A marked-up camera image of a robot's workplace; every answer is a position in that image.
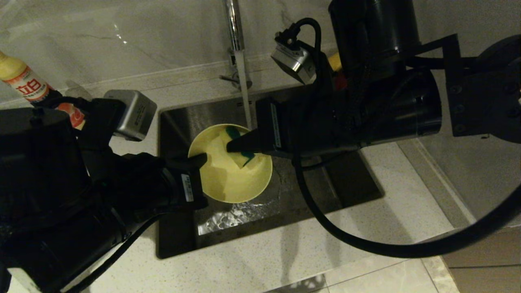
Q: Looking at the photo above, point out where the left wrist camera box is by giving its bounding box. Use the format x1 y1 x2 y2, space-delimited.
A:
103 89 158 142

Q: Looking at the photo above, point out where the orange dish soap bottle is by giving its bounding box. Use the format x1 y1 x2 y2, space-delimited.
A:
0 51 87 130

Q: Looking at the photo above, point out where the yellow plastic bowl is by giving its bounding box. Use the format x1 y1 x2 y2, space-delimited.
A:
188 124 274 204

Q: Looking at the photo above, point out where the chrome faucet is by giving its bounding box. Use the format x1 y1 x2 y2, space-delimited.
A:
219 0 253 92

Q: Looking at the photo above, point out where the stainless steel sink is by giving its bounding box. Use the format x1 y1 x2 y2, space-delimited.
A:
156 83 384 260

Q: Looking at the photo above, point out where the green and yellow sponge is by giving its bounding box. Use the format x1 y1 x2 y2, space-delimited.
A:
219 125 257 168

